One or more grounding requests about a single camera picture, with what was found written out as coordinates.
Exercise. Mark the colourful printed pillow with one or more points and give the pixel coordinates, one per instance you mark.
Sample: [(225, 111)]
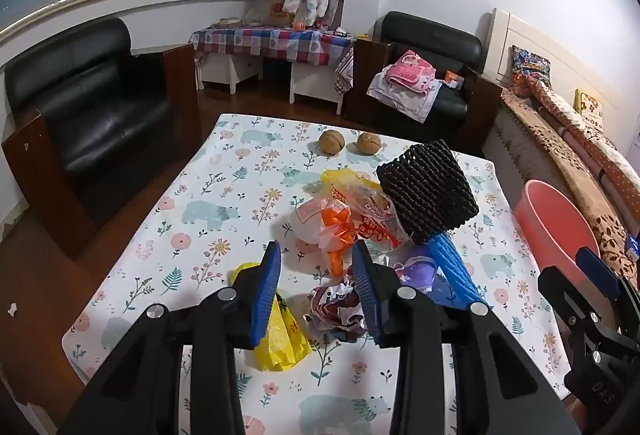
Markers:
[(530, 67)]

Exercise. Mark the blue packet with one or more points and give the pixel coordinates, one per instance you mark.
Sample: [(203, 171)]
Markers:
[(634, 247)]

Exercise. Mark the checked tablecloth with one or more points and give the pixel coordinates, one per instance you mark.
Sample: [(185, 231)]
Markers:
[(260, 41)]

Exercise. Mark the walnut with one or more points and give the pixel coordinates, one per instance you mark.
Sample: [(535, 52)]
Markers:
[(369, 144), (332, 142)]

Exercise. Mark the blue foam net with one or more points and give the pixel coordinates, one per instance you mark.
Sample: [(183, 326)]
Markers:
[(455, 270)]

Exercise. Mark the white orange plastic bag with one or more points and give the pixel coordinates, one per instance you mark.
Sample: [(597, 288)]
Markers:
[(315, 222)]

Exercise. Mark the clear red printed bag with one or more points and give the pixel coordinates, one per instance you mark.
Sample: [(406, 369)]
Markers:
[(377, 215)]

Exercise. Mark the pink plastic bucket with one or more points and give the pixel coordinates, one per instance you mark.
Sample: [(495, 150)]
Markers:
[(555, 225)]

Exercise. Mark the floral bear tablecloth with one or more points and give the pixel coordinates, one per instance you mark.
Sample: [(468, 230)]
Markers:
[(210, 195)]

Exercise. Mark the cream bed headboard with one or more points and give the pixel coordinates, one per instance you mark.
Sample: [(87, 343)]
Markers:
[(560, 50)]

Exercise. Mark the small orange box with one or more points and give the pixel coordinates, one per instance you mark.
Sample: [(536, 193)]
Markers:
[(453, 80)]

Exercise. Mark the tape roll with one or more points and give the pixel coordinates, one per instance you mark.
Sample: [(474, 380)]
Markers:
[(228, 21)]

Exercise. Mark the printed paper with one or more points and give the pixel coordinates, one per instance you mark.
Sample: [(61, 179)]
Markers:
[(335, 310)]

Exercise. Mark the yellow flowered pillow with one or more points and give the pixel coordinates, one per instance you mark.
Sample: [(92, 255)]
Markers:
[(589, 109)]

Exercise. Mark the black foam net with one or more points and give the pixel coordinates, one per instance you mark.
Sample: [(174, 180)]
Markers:
[(430, 190)]

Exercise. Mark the white folded cloth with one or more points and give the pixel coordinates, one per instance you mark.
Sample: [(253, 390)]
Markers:
[(400, 102)]

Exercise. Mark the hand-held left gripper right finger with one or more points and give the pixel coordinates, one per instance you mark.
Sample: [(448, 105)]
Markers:
[(367, 296)]

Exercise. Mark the white paper scrap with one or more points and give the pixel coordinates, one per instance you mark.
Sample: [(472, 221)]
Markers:
[(12, 309)]

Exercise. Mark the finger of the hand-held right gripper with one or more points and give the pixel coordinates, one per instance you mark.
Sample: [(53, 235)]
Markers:
[(570, 295), (597, 267)]

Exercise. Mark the thin yellow plastic bag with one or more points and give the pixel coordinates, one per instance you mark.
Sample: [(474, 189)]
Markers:
[(340, 180)]

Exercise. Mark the large black leather armchair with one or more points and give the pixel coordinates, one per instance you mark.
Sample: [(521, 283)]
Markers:
[(100, 115)]

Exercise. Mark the brown bed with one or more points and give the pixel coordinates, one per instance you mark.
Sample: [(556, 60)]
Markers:
[(515, 135)]

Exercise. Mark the pink folded blanket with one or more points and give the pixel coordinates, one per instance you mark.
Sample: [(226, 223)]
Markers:
[(411, 70)]

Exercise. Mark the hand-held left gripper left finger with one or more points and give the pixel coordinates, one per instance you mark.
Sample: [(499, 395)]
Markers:
[(265, 295)]

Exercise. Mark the black armchair with clothes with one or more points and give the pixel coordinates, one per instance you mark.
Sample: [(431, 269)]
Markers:
[(430, 35)]

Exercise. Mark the brown floral quilt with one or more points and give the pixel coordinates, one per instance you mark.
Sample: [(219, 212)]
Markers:
[(575, 145)]

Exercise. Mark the purple wrapper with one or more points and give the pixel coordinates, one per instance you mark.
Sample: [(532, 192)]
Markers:
[(422, 272)]

